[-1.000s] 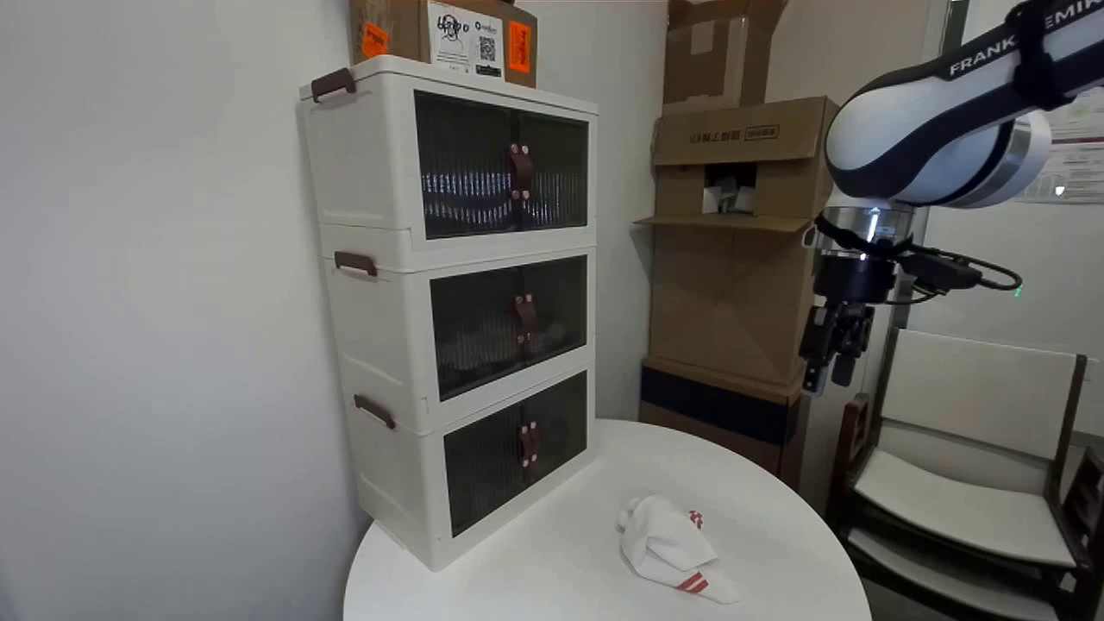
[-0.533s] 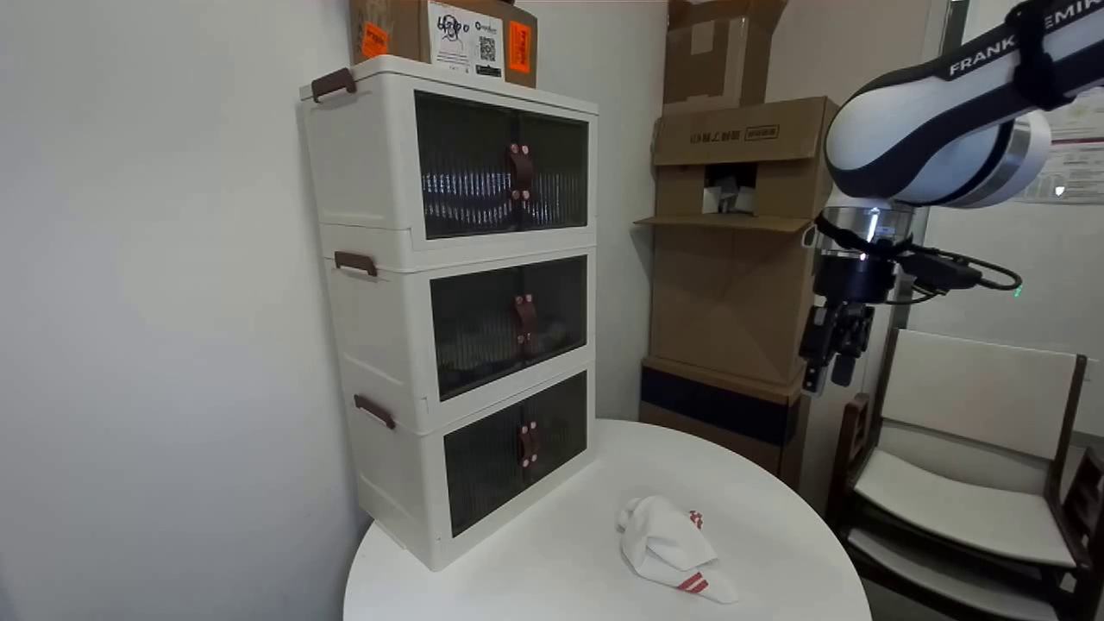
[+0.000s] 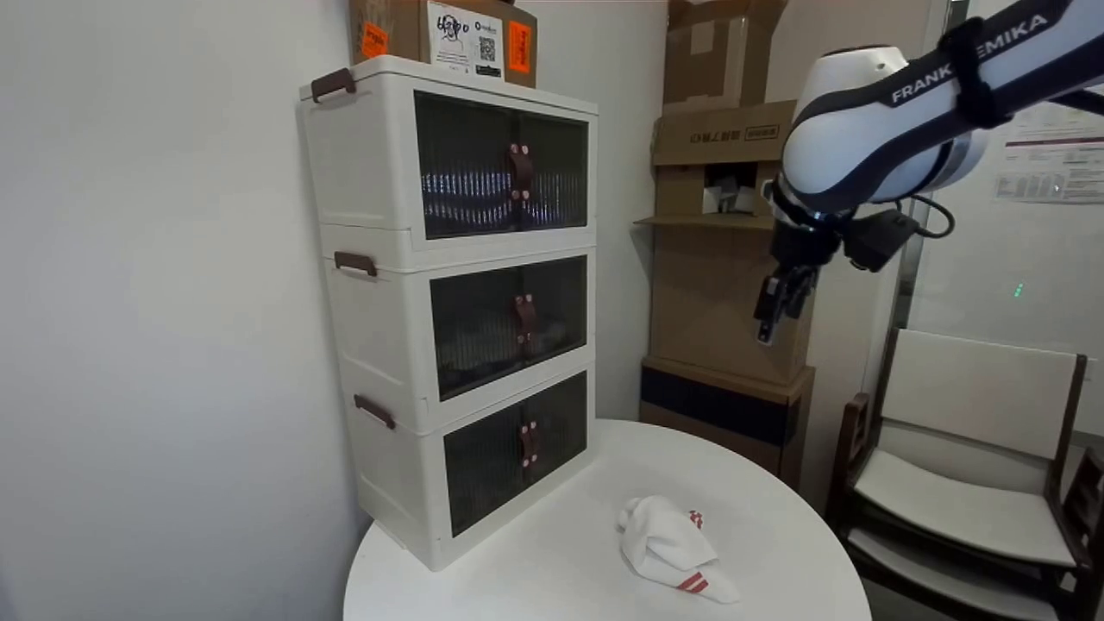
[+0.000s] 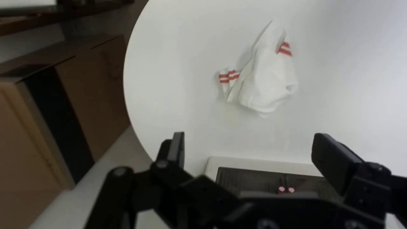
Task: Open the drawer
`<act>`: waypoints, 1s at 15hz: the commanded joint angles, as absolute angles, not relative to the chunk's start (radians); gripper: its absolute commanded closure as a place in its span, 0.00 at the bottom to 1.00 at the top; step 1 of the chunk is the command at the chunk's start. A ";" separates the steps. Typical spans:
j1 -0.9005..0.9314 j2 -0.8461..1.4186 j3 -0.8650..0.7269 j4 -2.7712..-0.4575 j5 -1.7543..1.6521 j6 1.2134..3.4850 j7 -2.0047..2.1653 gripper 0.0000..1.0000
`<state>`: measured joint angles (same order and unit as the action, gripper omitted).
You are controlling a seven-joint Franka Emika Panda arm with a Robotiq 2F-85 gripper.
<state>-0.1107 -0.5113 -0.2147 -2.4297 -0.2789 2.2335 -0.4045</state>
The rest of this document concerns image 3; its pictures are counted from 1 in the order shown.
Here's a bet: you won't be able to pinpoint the white cushioned dark wooden chair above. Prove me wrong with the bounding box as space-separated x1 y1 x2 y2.
826 329 1096 621

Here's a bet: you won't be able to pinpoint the narrow tall cardboard box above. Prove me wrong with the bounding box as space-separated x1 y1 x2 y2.
663 0 794 110

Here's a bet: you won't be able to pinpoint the labelled cardboard box orange stickers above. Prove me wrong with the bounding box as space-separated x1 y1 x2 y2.
350 0 541 90

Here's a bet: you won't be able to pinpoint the large plain cardboard box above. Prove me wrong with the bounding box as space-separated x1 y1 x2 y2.
645 216 822 389

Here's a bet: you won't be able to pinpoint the brown cabinet side handle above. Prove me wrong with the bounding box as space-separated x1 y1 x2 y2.
306 67 358 102
352 393 400 430
332 247 380 279

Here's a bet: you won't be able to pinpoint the white cloth with red stripes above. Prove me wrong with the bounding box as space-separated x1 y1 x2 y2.
615 493 746 608

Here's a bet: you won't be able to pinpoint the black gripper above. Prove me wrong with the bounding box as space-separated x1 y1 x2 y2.
751 216 848 348

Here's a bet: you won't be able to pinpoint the cardboard box with cutout opening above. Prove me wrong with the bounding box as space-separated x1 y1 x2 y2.
648 100 801 226

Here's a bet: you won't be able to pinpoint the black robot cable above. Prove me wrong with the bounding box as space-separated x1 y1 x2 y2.
902 191 960 240

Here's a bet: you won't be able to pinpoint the dark brown base box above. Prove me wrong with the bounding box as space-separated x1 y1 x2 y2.
640 356 817 485

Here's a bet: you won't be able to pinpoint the white three-tier storage cabinet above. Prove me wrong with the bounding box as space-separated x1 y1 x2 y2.
297 52 604 573

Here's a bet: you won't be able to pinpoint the grey metal door frame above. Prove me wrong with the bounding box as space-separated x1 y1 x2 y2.
889 209 941 384

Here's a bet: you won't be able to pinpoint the white paper notice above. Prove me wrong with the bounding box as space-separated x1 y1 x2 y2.
994 102 1104 209

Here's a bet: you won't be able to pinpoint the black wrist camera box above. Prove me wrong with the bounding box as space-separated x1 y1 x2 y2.
842 202 924 276

